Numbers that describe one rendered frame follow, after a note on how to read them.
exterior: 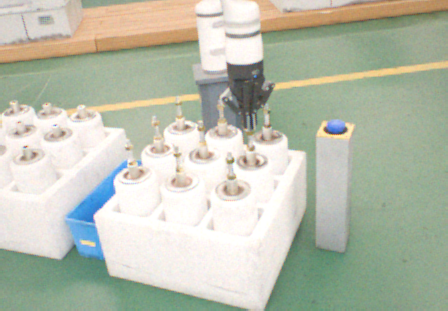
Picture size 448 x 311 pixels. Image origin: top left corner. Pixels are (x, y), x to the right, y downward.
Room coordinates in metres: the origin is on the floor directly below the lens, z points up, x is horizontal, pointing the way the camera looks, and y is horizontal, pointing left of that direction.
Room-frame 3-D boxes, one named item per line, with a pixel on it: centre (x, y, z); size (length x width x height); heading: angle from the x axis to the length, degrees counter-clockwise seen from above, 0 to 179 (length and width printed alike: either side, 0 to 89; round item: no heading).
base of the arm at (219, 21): (1.44, 0.01, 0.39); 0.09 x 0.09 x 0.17; 5
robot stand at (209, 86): (1.44, 0.01, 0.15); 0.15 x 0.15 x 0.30; 5
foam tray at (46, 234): (1.22, 0.56, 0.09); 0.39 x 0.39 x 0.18; 68
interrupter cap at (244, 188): (0.83, 0.00, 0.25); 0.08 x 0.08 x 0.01
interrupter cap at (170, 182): (0.88, 0.10, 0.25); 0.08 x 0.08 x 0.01
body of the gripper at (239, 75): (0.94, -0.05, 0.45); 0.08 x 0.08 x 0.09
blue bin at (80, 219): (1.09, 0.31, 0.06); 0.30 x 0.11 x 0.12; 157
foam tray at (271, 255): (0.99, 0.06, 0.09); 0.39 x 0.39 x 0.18; 65
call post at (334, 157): (0.94, -0.24, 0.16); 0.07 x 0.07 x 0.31; 65
